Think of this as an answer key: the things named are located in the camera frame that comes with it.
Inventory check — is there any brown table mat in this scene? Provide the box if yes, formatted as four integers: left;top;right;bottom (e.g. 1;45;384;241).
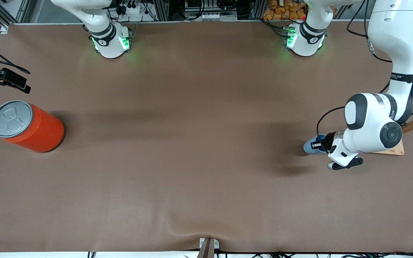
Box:
0;21;413;253

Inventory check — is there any orange snack bag pile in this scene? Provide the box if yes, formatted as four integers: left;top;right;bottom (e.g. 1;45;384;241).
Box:
263;0;307;21

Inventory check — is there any orange can with grey lid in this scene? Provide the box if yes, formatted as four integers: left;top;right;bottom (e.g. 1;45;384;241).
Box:
0;100;65;153

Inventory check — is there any light blue plastic cup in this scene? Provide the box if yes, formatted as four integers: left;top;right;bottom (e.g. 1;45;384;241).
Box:
303;134;328;155

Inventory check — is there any white terminal block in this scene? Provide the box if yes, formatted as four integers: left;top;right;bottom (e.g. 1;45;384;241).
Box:
195;12;238;22

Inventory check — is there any metal bracket with brown post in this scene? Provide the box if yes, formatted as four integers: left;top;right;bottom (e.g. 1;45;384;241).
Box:
197;237;220;258

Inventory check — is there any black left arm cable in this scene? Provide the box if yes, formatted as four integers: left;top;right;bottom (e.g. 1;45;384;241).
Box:
316;0;413;144

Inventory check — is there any white power strip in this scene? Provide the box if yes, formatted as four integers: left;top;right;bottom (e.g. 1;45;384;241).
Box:
119;5;147;15

